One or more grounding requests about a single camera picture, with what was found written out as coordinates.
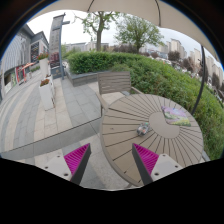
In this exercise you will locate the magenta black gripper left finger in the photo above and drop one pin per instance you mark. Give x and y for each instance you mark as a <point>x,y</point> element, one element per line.
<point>71,166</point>

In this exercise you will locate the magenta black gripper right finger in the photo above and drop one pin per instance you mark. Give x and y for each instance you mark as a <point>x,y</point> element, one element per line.
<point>152,166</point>

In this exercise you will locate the round slatted wooden table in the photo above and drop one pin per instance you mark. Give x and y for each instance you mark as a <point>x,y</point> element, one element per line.
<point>118,132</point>

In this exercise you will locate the near white planter box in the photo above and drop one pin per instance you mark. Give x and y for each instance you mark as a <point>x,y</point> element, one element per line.
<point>46,94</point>

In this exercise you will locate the white planter box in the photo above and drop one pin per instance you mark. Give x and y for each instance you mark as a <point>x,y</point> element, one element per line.
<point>43,61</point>
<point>46,94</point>

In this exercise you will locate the green hedge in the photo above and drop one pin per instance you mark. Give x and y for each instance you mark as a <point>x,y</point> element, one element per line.
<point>153,77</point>

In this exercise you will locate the wooden slatted chair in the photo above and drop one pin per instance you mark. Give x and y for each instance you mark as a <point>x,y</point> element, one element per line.
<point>111,82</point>

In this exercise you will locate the far white planter box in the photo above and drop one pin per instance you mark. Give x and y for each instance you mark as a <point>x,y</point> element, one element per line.
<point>43,61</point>

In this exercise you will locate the grey storefront building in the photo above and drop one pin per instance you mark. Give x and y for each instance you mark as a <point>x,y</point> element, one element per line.
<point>22,51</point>

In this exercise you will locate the tall grey sign pylon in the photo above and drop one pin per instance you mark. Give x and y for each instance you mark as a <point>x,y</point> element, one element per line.
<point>55,58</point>

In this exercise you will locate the right tree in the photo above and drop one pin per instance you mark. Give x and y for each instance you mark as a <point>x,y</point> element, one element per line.
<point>136,31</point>

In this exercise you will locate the tree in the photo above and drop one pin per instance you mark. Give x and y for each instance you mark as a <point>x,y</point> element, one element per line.
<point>136,31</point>
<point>97,22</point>

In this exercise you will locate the left tree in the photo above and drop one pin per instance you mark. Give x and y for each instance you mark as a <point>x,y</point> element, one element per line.
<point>97,22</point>

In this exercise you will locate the beige patio umbrella canopy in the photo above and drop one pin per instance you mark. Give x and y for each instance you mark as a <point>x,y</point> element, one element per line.
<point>158,12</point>

